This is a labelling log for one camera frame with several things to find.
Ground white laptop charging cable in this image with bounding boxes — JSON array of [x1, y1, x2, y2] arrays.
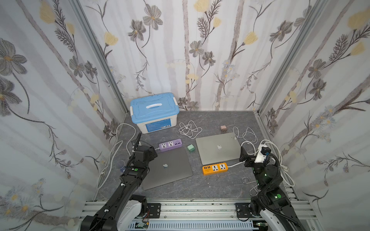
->
[[232, 126, 258, 146]]

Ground pink USB charger adapter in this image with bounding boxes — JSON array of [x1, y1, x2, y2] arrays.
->
[[220, 125, 227, 132]]

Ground green USB charger adapter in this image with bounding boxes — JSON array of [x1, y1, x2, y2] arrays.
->
[[187, 144, 196, 153]]

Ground thin white USB cable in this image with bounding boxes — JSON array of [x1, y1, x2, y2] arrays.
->
[[178, 120, 203, 140]]

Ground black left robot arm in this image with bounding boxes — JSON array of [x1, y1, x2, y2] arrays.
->
[[80, 132, 158, 231]]

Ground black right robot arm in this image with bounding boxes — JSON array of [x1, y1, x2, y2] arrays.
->
[[235, 146, 304, 231]]

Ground dark grey laptop left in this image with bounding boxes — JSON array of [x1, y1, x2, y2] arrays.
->
[[142, 148, 193, 190]]

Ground silver laptop right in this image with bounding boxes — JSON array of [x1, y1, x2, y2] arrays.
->
[[196, 133, 241, 166]]

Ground purple power strip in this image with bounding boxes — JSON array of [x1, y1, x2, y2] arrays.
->
[[159, 139, 183, 152]]

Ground white storage box blue lid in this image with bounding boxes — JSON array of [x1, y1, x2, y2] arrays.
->
[[130, 92, 180, 134]]

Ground orange power strip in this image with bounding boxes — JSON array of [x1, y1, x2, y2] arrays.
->
[[202, 163, 228, 176]]

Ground thick white power strip cord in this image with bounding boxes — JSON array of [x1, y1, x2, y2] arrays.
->
[[93, 123, 160, 200]]

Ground white orange strip power cord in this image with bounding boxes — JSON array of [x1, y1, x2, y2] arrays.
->
[[228, 139, 295, 188]]

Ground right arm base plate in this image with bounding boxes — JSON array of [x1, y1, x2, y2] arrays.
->
[[235, 203, 261, 220]]

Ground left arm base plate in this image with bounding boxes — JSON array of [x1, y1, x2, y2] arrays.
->
[[142, 203, 161, 219]]

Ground aluminium rail frame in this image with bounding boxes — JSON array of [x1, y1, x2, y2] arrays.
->
[[78, 186, 324, 231]]

